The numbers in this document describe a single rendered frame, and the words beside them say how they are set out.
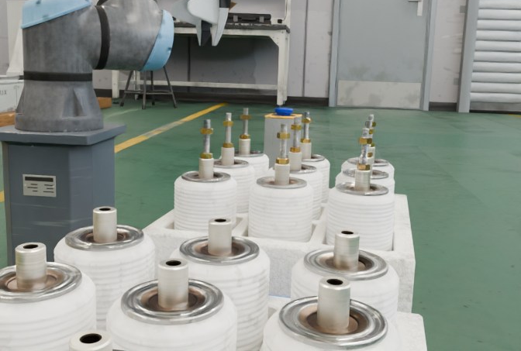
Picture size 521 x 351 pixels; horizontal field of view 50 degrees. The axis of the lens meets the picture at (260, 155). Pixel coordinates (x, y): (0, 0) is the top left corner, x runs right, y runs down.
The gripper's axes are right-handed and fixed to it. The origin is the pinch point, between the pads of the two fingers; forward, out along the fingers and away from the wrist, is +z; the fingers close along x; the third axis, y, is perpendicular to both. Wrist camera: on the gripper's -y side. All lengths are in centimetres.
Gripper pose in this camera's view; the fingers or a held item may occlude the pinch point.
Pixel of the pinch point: (212, 36)
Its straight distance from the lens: 84.9
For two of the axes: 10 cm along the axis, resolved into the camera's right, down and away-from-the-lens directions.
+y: -8.4, 0.6, -5.3
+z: -0.3, 9.9, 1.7
